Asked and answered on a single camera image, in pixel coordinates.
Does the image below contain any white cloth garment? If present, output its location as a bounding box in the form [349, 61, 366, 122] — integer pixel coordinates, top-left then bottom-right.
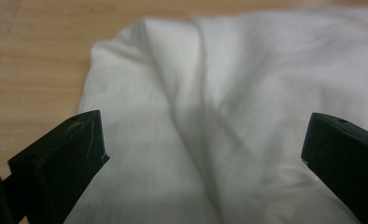
[63, 6, 368, 224]

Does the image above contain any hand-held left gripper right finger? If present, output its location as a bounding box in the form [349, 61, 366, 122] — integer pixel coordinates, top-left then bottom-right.
[300, 112, 368, 224]

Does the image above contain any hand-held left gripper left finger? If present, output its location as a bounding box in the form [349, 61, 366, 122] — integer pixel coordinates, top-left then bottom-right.
[7, 109, 110, 224]

